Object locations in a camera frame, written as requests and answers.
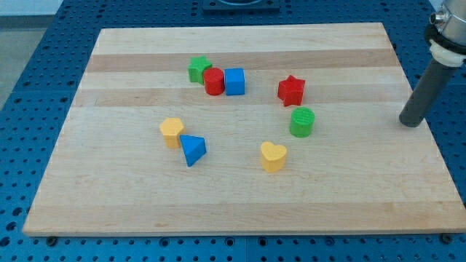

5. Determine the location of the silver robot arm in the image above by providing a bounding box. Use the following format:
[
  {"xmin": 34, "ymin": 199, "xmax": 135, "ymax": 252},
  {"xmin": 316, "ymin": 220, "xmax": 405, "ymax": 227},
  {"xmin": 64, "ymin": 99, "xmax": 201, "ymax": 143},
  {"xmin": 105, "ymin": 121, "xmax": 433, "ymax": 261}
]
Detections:
[{"xmin": 424, "ymin": 0, "xmax": 465, "ymax": 68}]

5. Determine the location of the wooden board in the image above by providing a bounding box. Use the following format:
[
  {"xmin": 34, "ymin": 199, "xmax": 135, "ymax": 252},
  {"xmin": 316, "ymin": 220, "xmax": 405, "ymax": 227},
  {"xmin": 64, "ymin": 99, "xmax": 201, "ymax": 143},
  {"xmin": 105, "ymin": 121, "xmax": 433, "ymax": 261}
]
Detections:
[{"xmin": 23, "ymin": 23, "xmax": 465, "ymax": 237}]

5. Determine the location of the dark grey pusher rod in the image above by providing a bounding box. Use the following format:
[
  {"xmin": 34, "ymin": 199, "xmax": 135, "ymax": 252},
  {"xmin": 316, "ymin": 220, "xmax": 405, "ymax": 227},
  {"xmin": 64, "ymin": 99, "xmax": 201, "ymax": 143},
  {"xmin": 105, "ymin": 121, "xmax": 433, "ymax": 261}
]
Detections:
[{"xmin": 398, "ymin": 58, "xmax": 458, "ymax": 127}]

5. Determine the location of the yellow heart block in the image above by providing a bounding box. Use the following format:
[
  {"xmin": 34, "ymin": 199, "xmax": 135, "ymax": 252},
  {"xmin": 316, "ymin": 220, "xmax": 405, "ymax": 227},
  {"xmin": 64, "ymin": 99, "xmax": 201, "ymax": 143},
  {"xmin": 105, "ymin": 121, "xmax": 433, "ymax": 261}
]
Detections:
[{"xmin": 261, "ymin": 141, "xmax": 288, "ymax": 173}]

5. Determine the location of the blue triangle block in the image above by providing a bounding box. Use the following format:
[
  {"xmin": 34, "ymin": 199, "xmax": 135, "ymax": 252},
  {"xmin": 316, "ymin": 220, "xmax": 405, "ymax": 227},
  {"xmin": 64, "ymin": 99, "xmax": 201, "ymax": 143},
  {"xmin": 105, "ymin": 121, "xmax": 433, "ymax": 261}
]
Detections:
[{"xmin": 180, "ymin": 135, "xmax": 207, "ymax": 167}]

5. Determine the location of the red star block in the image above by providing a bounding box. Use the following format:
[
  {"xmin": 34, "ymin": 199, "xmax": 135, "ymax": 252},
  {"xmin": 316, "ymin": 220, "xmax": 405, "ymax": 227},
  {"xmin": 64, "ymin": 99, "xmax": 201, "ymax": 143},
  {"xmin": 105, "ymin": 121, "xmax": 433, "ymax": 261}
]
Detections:
[{"xmin": 277, "ymin": 75, "xmax": 306, "ymax": 107}]

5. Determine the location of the yellow hexagon block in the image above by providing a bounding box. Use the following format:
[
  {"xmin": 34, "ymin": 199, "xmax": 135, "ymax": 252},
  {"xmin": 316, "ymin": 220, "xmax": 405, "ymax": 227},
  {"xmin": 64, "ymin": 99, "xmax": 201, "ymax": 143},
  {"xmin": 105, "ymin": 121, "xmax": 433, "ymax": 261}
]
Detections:
[{"xmin": 159, "ymin": 118, "xmax": 185, "ymax": 148}]

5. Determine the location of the red cylinder block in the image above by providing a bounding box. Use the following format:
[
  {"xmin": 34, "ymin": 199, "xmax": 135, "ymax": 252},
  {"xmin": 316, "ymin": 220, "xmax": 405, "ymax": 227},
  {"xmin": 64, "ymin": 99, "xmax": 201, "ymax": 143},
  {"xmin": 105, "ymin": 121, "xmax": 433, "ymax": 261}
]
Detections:
[{"xmin": 203, "ymin": 68, "xmax": 225, "ymax": 96}]

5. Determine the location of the green cylinder block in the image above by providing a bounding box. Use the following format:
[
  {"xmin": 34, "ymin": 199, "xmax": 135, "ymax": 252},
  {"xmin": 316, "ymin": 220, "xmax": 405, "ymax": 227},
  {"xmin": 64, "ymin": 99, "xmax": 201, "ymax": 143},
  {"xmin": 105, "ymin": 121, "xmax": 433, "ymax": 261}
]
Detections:
[{"xmin": 289, "ymin": 107, "xmax": 315, "ymax": 138}]

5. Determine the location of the green star block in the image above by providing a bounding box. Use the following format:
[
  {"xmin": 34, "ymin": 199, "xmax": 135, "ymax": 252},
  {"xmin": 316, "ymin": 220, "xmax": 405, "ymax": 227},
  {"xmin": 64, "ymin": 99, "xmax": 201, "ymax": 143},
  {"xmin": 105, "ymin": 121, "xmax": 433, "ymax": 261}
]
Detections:
[{"xmin": 187, "ymin": 55, "xmax": 213, "ymax": 84}]

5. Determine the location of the blue cube block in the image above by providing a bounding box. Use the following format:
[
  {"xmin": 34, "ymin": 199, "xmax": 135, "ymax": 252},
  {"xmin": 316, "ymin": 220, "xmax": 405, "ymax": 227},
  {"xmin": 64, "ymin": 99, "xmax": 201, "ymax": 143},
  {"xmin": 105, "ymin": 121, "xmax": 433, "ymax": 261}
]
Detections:
[{"xmin": 224, "ymin": 68, "xmax": 245, "ymax": 95}]

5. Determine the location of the dark blue base plate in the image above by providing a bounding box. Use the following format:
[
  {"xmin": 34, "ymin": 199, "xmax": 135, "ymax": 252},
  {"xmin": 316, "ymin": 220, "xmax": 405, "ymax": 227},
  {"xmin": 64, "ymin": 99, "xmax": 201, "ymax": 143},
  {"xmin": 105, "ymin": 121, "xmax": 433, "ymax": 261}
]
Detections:
[{"xmin": 201, "ymin": 0, "xmax": 281, "ymax": 12}]

